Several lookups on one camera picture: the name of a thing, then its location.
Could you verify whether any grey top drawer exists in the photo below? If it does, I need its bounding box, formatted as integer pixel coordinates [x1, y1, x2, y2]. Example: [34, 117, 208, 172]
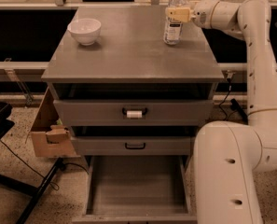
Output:
[54, 100, 213, 126]

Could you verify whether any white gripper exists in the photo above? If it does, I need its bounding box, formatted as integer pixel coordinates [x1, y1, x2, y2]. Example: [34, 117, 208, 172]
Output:
[165, 0, 219, 29]

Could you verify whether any grey middle drawer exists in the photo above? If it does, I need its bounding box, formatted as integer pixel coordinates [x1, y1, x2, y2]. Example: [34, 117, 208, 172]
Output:
[71, 136, 194, 156]

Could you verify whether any black floor stand bar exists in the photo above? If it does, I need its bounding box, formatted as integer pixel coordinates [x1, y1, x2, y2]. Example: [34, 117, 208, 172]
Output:
[230, 99, 248, 123]

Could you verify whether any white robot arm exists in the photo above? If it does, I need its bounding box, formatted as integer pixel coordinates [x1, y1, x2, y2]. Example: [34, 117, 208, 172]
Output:
[165, 0, 277, 224]

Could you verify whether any brown cardboard box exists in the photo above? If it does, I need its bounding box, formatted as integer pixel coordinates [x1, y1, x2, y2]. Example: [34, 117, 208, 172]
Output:
[30, 90, 76, 158]

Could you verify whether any grey open bottom drawer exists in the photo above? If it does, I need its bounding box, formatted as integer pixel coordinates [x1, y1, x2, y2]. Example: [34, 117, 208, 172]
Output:
[72, 156, 198, 224]

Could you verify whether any clear plastic bottle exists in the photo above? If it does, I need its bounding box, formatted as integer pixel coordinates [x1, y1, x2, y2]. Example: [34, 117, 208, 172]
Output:
[163, 0, 187, 46]

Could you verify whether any black stand left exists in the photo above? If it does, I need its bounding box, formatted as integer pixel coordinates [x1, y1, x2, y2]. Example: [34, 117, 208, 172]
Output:
[0, 107, 70, 224]

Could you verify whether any white tape on handle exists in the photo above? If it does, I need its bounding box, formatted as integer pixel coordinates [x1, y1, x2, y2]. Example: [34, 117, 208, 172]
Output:
[126, 110, 143, 119]

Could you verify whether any grey drawer cabinet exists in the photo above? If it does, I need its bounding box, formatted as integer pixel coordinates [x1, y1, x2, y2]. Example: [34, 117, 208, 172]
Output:
[41, 5, 225, 161]

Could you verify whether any white ceramic bowl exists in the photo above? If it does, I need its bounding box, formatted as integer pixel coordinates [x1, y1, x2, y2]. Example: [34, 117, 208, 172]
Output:
[67, 19, 102, 46]

